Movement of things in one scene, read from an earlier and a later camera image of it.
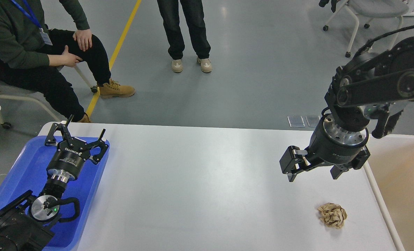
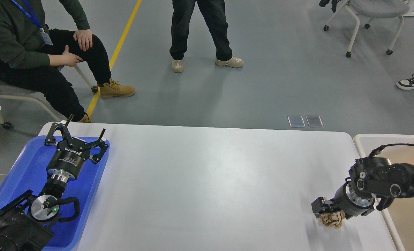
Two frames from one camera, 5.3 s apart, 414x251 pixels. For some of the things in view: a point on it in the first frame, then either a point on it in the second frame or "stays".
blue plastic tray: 28,172 stays
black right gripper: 330,144 → 347,201
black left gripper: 68,159 stays
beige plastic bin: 398,172 stays
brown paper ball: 333,214 stays
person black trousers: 193,12 → 213,13
